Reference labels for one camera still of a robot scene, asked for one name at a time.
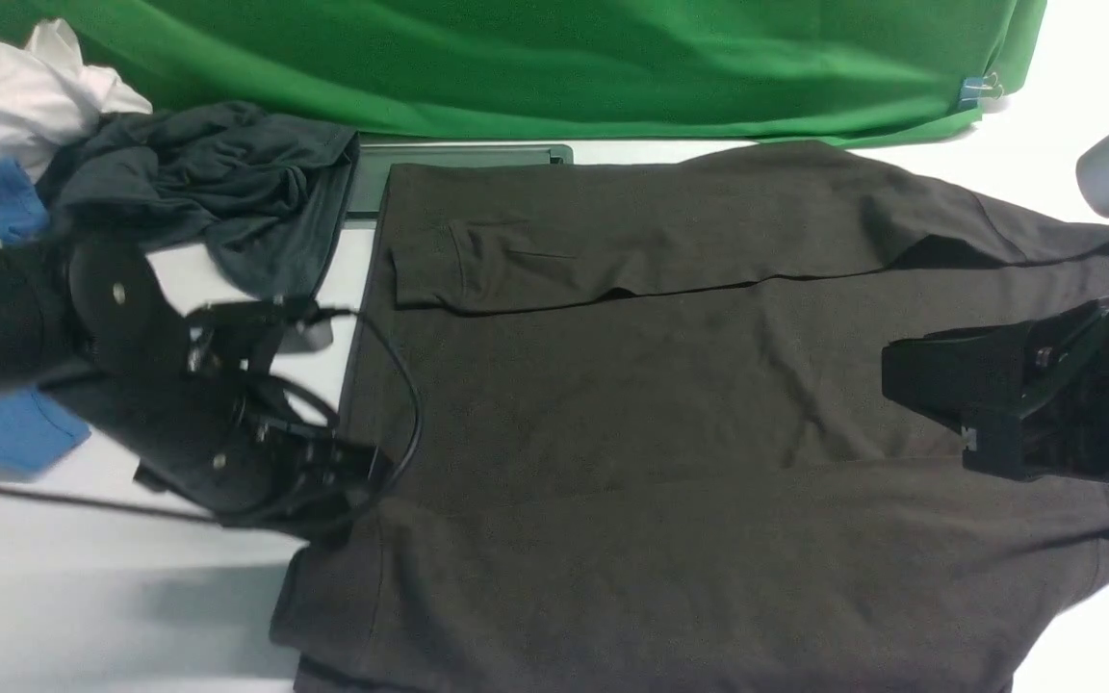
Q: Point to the dark teal crumpled shirt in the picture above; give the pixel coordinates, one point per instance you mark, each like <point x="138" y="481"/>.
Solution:
<point x="265" y="193"/>

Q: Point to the blue binder clip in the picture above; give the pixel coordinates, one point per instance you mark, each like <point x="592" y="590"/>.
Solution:
<point x="978" y="89"/>

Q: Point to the table cable grommet plate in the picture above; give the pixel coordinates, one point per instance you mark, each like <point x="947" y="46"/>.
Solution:
<point x="377" y="160"/>

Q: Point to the white cloth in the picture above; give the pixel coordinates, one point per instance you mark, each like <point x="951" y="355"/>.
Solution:
<point x="49" y="96"/>

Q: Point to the green backdrop cloth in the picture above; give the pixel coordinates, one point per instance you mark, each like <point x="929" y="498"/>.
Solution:
<point x="852" y="73"/>

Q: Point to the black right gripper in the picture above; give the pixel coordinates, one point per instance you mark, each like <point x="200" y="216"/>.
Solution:
<point x="1029" y="399"/>

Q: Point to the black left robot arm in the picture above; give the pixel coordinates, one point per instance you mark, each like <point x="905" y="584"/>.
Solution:
<point x="67" y="275"/>

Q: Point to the dark gray long-sleeved shirt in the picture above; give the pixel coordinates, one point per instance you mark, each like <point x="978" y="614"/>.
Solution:
<point x="657" y="457"/>

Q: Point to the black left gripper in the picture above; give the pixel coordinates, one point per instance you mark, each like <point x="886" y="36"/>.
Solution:
<point x="194" y="397"/>

